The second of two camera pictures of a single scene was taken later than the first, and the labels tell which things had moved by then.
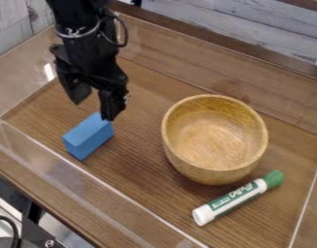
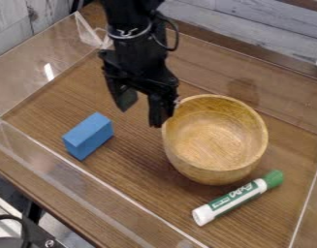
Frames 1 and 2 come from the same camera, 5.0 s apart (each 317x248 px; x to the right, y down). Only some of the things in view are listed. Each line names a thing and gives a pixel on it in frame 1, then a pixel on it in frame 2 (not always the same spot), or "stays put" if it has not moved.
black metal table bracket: [35, 237] stays put
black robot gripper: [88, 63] -> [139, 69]
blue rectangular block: [88, 137] stays put
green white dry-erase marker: [203, 211] stays put
